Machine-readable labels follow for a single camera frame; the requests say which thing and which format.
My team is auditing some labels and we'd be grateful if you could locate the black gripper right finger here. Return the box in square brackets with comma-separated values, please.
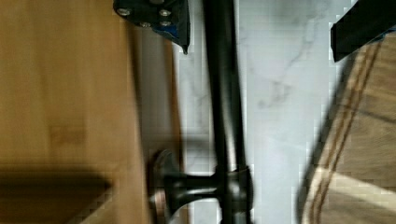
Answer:
[331, 0, 396, 62]

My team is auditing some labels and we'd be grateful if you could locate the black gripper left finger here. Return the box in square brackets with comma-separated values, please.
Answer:
[113, 0, 191, 54]

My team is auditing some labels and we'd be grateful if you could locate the black drawer handle bar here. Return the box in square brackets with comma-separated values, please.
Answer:
[149, 0, 254, 224]

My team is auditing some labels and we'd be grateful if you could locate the wooden base board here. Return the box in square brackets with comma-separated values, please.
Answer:
[297, 33, 396, 224]

